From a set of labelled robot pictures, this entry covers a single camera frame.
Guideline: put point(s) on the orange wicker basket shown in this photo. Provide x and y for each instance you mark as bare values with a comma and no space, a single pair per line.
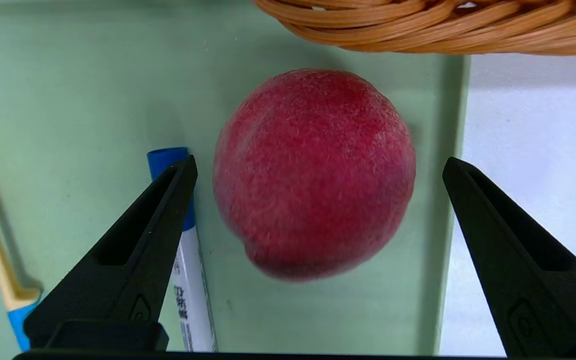
418,25

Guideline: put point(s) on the pink peach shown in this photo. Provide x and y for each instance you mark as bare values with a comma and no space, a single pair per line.
313,175

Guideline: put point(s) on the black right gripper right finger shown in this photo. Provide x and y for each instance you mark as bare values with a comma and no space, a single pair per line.
533,260

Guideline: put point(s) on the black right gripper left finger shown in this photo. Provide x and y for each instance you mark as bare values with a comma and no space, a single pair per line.
128,260

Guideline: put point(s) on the light green plastic tray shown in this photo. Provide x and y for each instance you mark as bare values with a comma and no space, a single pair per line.
68,100

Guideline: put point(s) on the white marker blue cap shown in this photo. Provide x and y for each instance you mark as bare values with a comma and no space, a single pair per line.
193,300

